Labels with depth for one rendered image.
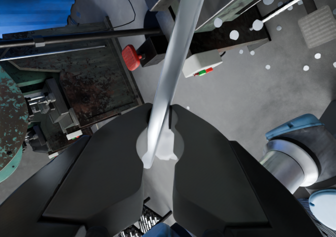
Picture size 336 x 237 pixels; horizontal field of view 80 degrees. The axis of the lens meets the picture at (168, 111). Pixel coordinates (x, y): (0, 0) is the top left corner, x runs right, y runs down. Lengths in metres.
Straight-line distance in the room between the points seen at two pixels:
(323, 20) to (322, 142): 0.55
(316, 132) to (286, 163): 0.10
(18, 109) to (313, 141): 1.47
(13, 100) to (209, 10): 1.34
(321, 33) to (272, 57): 0.29
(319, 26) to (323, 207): 0.64
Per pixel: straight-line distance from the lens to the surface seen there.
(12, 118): 1.53
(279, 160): 0.47
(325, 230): 1.32
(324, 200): 0.56
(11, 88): 1.57
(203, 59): 0.65
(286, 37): 1.17
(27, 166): 6.78
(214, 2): 0.40
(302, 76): 1.17
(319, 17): 0.97
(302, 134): 0.52
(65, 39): 1.23
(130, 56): 0.64
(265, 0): 0.51
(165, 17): 0.68
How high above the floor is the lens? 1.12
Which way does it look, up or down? 39 degrees down
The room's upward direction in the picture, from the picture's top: 115 degrees counter-clockwise
